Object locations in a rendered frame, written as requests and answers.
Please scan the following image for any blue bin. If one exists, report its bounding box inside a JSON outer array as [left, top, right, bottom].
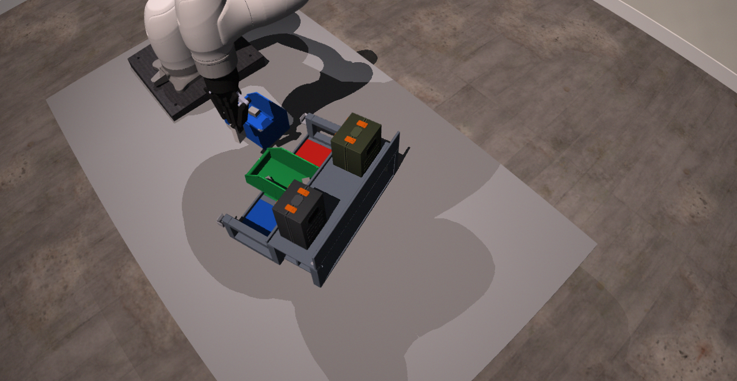
[[243, 92, 290, 150]]

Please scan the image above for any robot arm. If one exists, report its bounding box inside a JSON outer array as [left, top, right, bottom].
[[144, 0, 308, 93]]

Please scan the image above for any green bin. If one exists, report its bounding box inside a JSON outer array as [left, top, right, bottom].
[[245, 147, 319, 200]]

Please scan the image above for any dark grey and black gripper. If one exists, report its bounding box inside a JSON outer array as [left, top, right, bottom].
[[203, 67, 251, 144]]

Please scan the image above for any black metal shelf rack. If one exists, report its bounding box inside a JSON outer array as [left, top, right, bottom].
[[216, 113, 400, 288]]

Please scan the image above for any black case with orange latches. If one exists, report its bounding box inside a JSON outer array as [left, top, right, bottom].
[[272, 179, 327, 250]]

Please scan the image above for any olive green tool case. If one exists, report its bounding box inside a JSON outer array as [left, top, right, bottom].
[[330, 113, 382, 177]]

